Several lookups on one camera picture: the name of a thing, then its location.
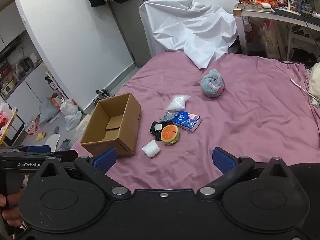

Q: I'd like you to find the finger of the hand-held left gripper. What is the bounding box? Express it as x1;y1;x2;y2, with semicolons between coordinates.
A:
55;150;78;164
15;145;52;153

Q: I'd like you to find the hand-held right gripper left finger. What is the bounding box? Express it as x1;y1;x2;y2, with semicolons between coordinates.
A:
37;147;132;198

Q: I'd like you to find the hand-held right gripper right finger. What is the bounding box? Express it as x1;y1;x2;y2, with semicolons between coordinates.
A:
197;147;290;197

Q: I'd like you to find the brown cardboard box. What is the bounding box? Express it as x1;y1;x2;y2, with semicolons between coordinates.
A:
80;92;142;157

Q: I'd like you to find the white soft packet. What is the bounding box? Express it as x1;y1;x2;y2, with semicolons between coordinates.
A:
142;140;161;158

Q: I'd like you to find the blue tissue pack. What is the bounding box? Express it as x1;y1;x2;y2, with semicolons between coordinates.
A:
172;111;202;133

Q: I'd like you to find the black lace-trimmed cloth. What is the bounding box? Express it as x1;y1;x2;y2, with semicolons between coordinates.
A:
150;121;166;141

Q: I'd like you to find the burger plush toy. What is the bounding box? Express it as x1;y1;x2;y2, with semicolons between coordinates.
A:
161;124;180;145

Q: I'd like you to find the grey fluffy plush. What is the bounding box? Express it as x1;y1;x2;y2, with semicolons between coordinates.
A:
201;69;225;98

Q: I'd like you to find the person's left hand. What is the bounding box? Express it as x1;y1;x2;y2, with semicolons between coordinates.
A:
0;192;25;228

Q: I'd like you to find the grey slipper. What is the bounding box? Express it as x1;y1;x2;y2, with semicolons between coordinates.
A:
59;138;75;151

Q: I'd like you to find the white slipper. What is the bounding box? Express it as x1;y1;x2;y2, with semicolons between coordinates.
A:
45;133;61;152

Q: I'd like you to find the pack of bottles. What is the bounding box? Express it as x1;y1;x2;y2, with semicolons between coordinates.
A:
24;117;40;136

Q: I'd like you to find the grey plastic bag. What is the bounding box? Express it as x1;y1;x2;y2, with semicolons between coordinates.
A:
39;97;61;124

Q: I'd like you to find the white plastic bag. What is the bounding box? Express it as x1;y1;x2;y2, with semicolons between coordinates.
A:
60;98;83;131

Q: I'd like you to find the red and white bag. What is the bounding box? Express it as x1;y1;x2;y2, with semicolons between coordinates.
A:
0;102;18;146

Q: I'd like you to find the white cabinet shelf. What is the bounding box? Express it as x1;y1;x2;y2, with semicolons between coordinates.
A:
0;29;68;146

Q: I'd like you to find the clear bag of white stuffing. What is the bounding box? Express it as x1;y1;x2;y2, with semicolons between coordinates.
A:
166;94;191;112

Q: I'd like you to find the grey door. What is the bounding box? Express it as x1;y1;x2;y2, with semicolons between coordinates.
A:
109;0;167;68

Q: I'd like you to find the white cover sheet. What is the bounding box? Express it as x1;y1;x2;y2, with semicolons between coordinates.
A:
139;0;238;69

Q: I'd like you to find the white desk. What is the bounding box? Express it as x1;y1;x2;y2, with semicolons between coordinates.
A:
232;1;320;60

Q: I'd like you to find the white cable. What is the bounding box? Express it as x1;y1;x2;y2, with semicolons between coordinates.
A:
290;78;320;101

